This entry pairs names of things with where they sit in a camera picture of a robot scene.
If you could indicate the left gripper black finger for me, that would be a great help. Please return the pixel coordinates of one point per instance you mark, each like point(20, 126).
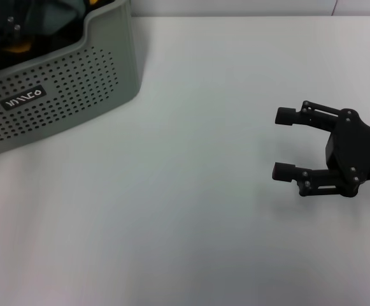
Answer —
point(12, 32)

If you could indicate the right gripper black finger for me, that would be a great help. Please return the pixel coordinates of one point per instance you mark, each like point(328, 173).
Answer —
point(283, 172)
point(286, 116)

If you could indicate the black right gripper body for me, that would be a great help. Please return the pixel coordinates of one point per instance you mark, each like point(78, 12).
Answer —
point(356, 150)

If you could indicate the dark green yellow towel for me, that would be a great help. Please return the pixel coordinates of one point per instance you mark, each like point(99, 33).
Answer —
point(54, 22)

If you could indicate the grey perforated storage box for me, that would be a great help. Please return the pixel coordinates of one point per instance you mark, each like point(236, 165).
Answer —
point(76, 79)

